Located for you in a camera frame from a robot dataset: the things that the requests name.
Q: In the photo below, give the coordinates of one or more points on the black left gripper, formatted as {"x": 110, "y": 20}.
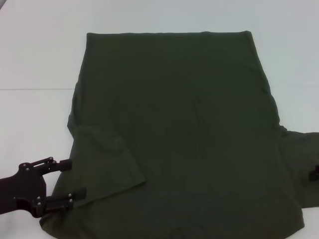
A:
{"x": 25, "y": 185}

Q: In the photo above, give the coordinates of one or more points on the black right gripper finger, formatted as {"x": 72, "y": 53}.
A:
{"x": 314, "y": 174}

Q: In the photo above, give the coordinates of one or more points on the dark green t-shirt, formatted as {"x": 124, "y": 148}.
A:
{"x": 179, "y": 112}

